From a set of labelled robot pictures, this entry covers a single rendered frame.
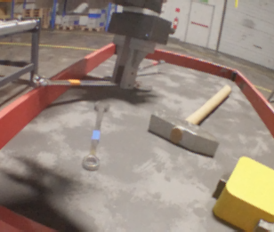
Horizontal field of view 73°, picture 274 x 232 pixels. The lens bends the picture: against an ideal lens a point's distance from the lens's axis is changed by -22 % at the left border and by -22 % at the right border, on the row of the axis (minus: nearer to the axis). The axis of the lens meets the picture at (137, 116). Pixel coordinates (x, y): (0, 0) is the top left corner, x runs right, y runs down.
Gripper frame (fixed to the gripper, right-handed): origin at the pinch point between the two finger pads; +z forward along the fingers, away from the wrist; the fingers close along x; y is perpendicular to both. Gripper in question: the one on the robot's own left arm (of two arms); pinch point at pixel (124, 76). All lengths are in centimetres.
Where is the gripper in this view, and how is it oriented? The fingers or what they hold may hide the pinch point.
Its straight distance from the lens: 45.0
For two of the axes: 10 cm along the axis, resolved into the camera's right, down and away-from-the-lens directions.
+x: -6.6, -3.9, 6.4
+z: -2.4, 9.2, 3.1
